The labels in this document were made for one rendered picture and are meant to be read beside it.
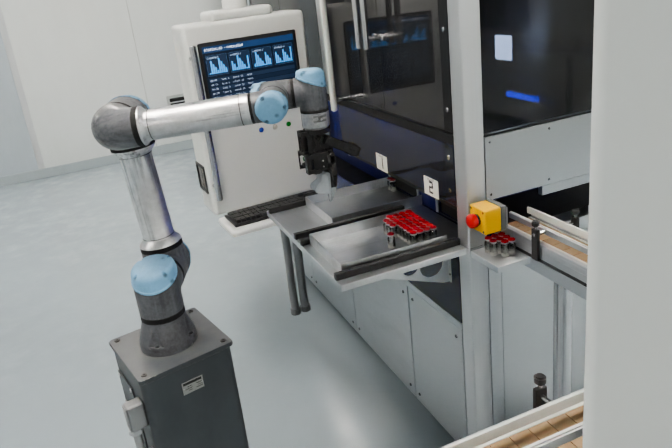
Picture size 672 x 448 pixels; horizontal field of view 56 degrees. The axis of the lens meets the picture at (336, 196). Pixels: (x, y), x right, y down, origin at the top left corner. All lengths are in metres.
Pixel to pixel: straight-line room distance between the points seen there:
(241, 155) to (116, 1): 4.60
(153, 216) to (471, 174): 0.88
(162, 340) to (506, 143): 1.07
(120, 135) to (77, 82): 5.47
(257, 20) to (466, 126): 1.09
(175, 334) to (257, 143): 1.08
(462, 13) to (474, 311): 0.87
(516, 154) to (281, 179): 1.13
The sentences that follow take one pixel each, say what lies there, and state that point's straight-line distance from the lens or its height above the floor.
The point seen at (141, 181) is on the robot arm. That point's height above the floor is 1.22.
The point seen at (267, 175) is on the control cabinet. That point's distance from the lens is 2.63.
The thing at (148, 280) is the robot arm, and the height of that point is 1.00.
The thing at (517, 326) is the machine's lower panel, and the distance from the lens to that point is 2.11.
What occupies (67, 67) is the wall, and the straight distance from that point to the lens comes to 7.02.
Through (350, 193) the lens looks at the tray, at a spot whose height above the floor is 0.89.
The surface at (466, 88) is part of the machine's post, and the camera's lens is 1.74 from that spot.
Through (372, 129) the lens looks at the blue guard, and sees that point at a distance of 2.28.
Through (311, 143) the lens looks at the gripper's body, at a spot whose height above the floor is 1.26.
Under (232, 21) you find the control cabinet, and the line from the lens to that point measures 2.51.
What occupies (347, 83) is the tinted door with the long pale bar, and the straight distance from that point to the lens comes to 2.44.
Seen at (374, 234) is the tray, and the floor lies 0.88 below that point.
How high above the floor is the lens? 1.68
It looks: 20 degrees down
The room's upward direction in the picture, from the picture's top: 7 degrees counter-clockwise
